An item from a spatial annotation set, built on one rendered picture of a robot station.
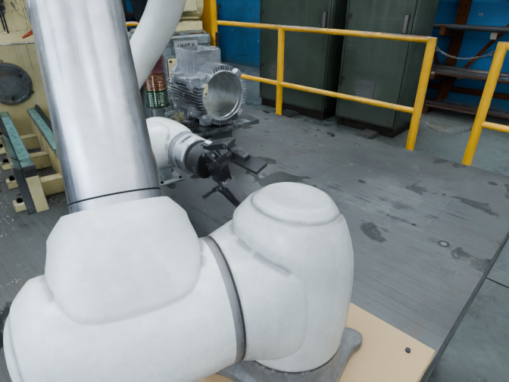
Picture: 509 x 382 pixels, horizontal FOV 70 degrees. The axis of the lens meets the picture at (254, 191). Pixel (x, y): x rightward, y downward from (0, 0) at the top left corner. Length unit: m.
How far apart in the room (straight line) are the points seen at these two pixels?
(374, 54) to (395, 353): 3.45
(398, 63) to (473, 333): 2.57
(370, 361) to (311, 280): 0.25
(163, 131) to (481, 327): 1.63
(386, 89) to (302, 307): 3.54
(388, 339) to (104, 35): 0.58
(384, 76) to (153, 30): 3.30
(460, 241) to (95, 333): 0.81
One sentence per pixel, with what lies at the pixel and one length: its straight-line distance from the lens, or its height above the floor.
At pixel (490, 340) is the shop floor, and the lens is 1.96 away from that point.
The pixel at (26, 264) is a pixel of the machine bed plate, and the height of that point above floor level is 0.80.
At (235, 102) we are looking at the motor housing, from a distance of 1.27.
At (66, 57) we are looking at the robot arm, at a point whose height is 1.25.
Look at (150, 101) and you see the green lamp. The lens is 1.05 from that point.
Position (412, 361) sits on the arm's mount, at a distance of 0.65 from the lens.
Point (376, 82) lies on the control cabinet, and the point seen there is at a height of 0.52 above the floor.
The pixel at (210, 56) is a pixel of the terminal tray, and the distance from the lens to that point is 1.25.
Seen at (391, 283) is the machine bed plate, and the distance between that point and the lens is 0.79.
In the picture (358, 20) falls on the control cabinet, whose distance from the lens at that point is 3.98.
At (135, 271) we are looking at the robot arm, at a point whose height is 1.08.
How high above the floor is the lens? 1.31
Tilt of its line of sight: 29 degrees down
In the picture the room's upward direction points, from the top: straight up
